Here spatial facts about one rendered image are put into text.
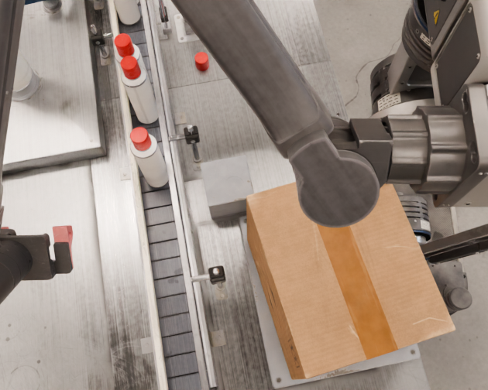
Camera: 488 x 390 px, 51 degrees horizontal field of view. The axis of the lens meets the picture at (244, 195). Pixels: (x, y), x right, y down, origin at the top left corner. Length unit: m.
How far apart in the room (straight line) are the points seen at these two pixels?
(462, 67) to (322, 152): 0.19
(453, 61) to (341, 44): 1.82
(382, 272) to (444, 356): 1.22
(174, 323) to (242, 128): 0.48
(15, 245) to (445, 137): 0.54
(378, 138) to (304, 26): 0.92
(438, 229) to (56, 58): 1.29
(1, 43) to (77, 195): 0.75
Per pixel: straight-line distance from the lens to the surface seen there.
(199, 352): 0.96
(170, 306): 1.06
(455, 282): 1.79
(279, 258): 0.82
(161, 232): 1.10
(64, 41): 1.37
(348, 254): 0.84
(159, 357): 1.02
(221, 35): 0.46
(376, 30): 2.49
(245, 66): 0.47
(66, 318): 1.16
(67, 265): 0.76
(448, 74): 0.63
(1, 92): 0.53
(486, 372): 2.09
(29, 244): 0.74
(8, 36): 0.51
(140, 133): 0.96
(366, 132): 0.51
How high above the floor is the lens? 1.92
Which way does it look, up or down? 70 degrees down
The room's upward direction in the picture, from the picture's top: 2 degrees counter-clockwise
